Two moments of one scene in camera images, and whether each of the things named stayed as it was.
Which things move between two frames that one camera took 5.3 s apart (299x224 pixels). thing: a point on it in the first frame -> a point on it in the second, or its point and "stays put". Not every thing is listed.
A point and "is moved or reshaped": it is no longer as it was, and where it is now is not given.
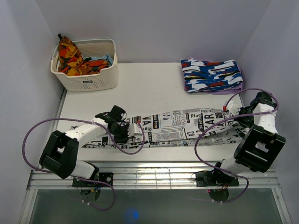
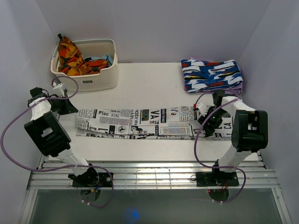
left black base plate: x=106 y=177 stays put
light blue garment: x=105 y=57 stays put
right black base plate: x=215 y=178 stays put
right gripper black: x=248 y=124 -> x=210 y=130
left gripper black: x=123 y=139 -> x=68 y=108
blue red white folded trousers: x=201 y=76 stays put
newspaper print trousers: x=197 y=126 is moved or reshaped
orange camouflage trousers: x=71 y=62 stays put
